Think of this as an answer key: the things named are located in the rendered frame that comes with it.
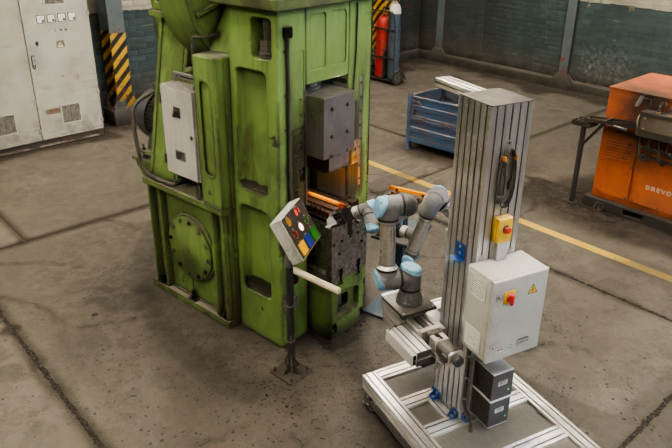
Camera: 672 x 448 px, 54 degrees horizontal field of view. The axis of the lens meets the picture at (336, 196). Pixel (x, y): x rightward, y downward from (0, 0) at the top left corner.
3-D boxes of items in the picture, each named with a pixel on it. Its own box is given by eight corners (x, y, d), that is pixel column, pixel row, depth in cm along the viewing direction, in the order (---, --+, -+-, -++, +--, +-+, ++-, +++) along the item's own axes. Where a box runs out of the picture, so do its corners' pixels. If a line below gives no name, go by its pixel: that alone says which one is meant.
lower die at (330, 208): (348, 212, 456) (348, 201, 453) (328, 222, 442) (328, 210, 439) (303, 196, 481) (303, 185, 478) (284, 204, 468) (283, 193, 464)
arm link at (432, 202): (441, 204, 378) (413, 271, 401) (445, 197, 388) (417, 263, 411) (423, 196, 380) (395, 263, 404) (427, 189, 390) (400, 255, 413)
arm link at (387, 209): (403, 292, 362) (406, 198, 343) (377, 295, 359) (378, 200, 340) (396, 282, 373) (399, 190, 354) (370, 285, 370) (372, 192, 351)
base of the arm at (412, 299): (427, 304, 370) (429, 289, 366) (404, 311, 364) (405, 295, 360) (413, 291, 382) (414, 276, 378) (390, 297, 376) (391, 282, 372)
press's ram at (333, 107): (362, 145, 447) (363, 87, 431) (323, 160, 421) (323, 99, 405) (316, 132, 473) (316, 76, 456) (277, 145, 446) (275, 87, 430)
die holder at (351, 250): (366, 264, 481) (368, 208, 463) (331, 285, 454) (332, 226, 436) (309, 240, 514) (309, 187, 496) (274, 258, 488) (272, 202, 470)
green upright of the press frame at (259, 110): (308, 332, 483) (305, 6, 391) (282, 348, 465) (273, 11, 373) (266, 309, 510) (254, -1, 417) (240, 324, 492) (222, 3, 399)
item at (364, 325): (387, 326, 492) (387, 324, 491) (336, 363, 451) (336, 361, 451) (347, 306, 515) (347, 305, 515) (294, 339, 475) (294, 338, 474)
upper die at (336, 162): (349, 164, 442) (349, 150, 438) (329, 172, 428) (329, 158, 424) (303, 149, 467) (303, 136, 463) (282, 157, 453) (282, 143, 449)
